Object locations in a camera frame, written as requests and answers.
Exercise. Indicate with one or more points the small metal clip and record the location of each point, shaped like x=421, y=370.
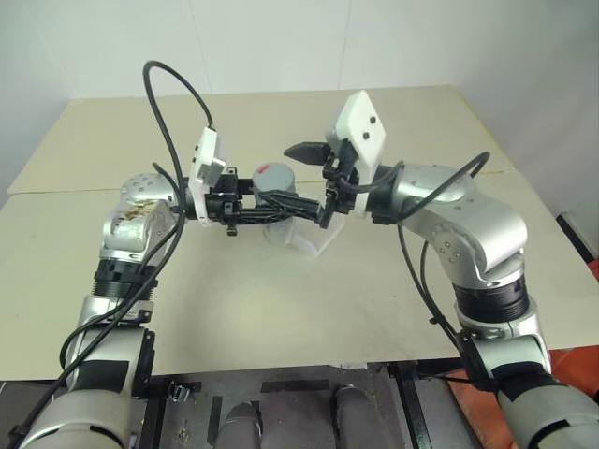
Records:
x=179, y=392

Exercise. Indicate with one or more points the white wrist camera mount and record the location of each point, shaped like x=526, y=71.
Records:
x=365, y=126
x=206, y=159

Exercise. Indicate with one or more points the grey jar lid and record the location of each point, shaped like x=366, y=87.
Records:
x=273, y=180

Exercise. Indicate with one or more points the grey metal frame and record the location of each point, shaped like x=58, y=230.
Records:
x=578, y=234

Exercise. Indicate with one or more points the clear plastic jar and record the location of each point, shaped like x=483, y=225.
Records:
x=281, y=231

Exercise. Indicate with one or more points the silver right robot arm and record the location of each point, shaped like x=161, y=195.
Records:
x=468, y=210

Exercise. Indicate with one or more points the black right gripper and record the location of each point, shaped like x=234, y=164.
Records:
x=340, y=182

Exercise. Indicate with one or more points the clear plastic box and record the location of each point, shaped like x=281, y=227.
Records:
x=323, y=238

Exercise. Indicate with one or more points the dark grey rounded shape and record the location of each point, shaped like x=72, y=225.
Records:
x=351, y=416
x=239, y=425

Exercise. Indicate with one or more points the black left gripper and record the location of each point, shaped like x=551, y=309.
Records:
x=223, y=206

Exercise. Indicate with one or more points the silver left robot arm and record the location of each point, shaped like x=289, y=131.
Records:
x=135, y=224

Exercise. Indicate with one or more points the black tape strip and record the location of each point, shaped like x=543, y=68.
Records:
x=295, y=386

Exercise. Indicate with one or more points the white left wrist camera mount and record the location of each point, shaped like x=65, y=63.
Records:
x=206, y=159

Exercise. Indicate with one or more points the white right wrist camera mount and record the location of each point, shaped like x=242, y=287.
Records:
x=365, y=126

